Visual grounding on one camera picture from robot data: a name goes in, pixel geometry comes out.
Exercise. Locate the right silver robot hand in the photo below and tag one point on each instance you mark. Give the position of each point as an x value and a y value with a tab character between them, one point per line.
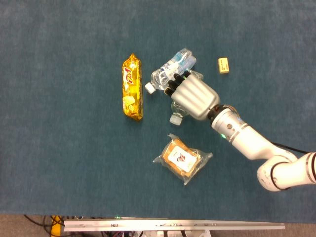
197	97

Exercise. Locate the clear bottle green label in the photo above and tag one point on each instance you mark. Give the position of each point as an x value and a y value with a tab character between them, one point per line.
176	119

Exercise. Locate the yellow eraser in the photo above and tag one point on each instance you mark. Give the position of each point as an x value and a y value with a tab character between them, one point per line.
223	65

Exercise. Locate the clear water bottle blue label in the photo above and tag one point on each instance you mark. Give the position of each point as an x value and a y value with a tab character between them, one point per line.
159	77

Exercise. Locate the sliced bread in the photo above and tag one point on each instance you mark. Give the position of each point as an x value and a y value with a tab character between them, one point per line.
182	159

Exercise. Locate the gold foil biscuit packet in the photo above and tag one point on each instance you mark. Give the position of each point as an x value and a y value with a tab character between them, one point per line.
132	86

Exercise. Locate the robot base with wiring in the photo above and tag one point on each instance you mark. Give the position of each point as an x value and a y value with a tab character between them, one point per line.
158	234

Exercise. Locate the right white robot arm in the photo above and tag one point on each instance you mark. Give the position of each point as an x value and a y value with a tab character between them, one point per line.
249	143

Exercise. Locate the teal table cloth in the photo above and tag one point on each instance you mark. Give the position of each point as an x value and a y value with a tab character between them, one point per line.
49	123

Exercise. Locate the yellow power strip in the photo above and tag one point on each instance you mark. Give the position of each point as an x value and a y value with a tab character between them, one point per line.
56	229

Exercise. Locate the aluminium profile rail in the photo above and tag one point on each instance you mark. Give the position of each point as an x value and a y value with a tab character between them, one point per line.
172	225

